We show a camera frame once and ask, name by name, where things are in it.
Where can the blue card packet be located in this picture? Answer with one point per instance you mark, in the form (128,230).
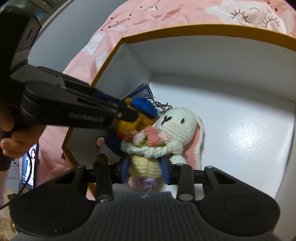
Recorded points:
(141,91)

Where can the white crochet bunny toy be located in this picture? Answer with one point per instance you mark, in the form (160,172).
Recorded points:
(178,120)

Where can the smartphone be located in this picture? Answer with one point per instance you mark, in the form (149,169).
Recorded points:
(30,166)

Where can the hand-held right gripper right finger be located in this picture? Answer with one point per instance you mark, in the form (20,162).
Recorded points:
(166,171)

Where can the pink printed blanket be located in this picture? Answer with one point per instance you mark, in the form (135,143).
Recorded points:
(173,14)

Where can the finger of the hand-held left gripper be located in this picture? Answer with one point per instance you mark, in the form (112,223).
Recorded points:
(126,115)
(104,96)

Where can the person's left hand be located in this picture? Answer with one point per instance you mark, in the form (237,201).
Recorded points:
(23,139)

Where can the yellow cardboard box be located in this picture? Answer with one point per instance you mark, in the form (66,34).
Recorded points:
(231,104)

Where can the glass door cabinet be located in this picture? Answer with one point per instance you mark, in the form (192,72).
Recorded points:
(53,9)

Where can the beige fluffy rug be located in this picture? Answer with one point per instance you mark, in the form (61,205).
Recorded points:
(4,222)

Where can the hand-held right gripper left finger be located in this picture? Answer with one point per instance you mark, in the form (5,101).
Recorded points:
(123,169)

